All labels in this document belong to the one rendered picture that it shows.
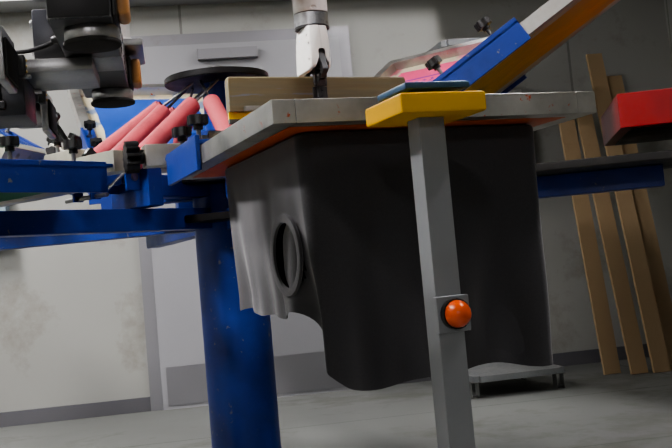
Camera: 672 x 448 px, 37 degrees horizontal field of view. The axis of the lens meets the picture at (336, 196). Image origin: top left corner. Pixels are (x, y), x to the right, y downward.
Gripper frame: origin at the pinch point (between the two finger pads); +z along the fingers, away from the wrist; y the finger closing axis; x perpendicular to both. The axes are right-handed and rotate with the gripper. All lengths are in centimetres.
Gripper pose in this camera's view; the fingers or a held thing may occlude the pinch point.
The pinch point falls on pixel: (317, 97)
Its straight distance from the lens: 220.6
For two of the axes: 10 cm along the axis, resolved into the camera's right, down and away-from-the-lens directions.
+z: 0.8, 9.9, -0.8
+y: 3.5, -1.0, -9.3
